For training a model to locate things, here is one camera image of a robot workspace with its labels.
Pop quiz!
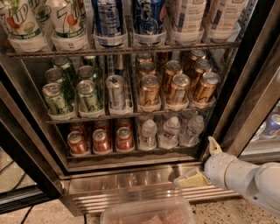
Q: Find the silver can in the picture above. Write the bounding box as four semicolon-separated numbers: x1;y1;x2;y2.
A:
106;75;125;110

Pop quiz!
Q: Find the blue bottle right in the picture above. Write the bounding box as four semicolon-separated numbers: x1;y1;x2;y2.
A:
132;0;165;46

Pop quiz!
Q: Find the white bottle left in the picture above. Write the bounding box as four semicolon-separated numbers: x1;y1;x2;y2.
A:
172;0;207;44

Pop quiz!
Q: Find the red can front right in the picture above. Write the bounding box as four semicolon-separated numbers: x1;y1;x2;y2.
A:
116;127;134;151

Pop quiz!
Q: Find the blue bottle left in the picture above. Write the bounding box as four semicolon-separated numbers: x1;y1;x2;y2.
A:
92;0;125;47

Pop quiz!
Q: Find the red can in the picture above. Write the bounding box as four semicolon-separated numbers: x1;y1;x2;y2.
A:
116;127;134;151
92;129;111;155
67;131;89;157

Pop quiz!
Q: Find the green can middle right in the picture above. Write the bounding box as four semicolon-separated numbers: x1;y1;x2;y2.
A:
78;66;98;83

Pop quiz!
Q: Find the white bottle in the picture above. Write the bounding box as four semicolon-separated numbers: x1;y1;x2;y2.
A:
205;0;246;43
172;0;207;44

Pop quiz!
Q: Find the green can middle left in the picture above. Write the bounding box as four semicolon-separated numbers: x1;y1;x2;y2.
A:
45;67;74;97

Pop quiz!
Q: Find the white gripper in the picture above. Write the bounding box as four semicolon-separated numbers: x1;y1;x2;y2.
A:
173;136;236;188

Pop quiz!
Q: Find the gold can second row middle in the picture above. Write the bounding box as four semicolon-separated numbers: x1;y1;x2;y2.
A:
163;60;183;92

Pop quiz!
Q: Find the gold can front middle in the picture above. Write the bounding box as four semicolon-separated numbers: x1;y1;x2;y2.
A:
166;73;191;105

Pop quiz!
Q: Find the gold can second row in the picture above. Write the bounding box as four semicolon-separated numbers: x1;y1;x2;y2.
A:
163;60;183;92
191;59;212;88
138;61;157;79

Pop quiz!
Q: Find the stainless steel fridge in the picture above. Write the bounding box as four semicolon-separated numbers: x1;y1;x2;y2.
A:
0;0;280;217

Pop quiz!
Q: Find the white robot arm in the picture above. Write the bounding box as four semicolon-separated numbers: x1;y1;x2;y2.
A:
173;136;280;217

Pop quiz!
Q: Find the white bottle right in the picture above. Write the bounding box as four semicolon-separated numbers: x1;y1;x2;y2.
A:
205;0;246;43

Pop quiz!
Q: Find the gold can front right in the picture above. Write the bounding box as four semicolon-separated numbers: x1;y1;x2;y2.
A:
192;72;221;103

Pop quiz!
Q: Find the blue bottle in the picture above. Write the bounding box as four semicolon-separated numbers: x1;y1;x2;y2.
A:
132;0;165;46
92;0;125;47

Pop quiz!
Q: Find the gold can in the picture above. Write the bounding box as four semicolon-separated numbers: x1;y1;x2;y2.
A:
166;73;191;105
192;72;221;103
139;75;160;107

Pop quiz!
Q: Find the red can front left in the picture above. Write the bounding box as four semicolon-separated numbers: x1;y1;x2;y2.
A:
67;131;89;157

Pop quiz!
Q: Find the green can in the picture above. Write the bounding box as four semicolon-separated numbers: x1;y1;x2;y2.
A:
42;82;74;116
77;80;102;113
45;67;74;97
78;66;98;83

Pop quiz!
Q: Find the clear plastic container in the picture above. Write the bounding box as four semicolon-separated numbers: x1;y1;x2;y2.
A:
100;197;196;224

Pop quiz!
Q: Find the fridge glass door right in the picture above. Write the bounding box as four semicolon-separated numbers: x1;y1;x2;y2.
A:
200;0;280;165

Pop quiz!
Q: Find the green can front left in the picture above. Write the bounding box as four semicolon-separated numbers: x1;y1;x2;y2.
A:
42;82;74;116

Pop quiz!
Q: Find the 7up bottle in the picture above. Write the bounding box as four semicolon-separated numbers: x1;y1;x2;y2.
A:
45;0;86;41
0;0;43;40

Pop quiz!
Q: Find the red can front middle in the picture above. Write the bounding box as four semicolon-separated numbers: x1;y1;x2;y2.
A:
92;129;111;155

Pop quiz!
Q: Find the gold can second row right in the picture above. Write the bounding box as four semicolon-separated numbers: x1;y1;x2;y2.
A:
191;59;212;88

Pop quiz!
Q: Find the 7up bottle right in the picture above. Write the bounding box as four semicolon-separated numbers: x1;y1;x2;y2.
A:
45;0;86;41

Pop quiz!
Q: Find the gold can second row left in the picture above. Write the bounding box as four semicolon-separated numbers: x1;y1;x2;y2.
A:
138;61;157;79

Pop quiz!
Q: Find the green can front right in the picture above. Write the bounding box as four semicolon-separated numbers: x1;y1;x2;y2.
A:
77;80;102;113

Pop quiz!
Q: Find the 7up bottle left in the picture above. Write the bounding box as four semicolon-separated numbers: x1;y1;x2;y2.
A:
0;0;43;40

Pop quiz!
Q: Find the clear water bottle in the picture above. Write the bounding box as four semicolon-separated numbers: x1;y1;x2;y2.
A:
179;115;205;147
159;116;181;150
139;119;158;151

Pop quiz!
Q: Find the gold can front left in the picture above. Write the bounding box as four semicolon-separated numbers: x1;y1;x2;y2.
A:
139;75;160;107

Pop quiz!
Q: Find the blue can behind door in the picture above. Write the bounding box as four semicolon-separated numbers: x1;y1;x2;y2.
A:
262;113;280;138

